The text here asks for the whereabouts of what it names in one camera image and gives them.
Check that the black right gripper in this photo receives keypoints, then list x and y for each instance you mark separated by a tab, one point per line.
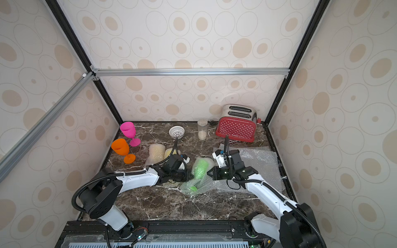
217	173

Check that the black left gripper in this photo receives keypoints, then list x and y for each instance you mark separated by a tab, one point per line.
187	177

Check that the green glass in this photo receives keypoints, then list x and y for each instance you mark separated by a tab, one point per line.
201	182

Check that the clear bubble wrap sheet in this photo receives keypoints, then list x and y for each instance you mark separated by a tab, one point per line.
261	159

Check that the orange glass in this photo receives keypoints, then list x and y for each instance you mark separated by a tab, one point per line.
121	147

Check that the pink plastic wine glass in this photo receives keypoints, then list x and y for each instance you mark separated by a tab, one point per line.
129	131

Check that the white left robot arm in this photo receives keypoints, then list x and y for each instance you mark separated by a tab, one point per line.
98	196

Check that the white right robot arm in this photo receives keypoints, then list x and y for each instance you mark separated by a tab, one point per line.
294	225

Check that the yellow glass in bubble wrap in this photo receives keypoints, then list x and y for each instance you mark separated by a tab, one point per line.
169	152

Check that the beige glass in bubble wrap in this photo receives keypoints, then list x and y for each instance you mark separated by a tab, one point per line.
156	154

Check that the white perforated strainer bowl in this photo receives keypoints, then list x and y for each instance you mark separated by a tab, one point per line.
177	132

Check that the red polka dot toaster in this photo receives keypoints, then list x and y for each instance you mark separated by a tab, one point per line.
238	122

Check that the clear jar with powder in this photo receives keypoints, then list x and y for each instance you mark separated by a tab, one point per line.
202	127

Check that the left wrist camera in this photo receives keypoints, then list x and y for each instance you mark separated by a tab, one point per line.
185	159

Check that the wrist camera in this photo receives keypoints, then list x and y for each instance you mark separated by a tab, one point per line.
185	159
219	156

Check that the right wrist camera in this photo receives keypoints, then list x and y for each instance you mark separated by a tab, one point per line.
219	156

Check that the horizontal aluminium frame bar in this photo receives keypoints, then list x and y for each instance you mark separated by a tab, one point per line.
191	72

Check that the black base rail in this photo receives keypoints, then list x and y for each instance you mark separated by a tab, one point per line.
164	234

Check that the left diagonal aluminium frame bar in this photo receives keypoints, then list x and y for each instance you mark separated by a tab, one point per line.
12	158

